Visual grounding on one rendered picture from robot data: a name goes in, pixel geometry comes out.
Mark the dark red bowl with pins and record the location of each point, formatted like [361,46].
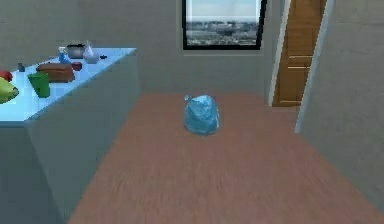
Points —
[77,66]

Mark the small blue shaker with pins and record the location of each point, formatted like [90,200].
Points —
[21,67]

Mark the blue garbage bag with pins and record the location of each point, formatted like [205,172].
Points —
[201,115]

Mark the yellow green fruit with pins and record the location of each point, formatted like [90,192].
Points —
[6,90]

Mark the red apple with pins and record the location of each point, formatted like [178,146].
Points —
[5,75]

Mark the small dark lump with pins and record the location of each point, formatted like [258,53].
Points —
[103,57]

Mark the pale glass flask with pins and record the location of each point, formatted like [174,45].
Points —
[90,56]

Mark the brown bread loaf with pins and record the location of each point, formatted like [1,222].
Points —
[57,71]

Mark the black framed window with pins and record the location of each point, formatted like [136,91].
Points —
[222,25]

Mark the brown wooden door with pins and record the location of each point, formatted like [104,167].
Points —
[298,56]

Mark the green cup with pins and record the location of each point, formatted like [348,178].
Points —
[40,84]

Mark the grey metal pot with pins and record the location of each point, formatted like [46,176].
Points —
[76,51]

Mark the grey kitchen counter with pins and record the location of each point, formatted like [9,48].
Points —
[83,110]

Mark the blue spray bottle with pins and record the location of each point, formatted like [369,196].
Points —
[63,57]

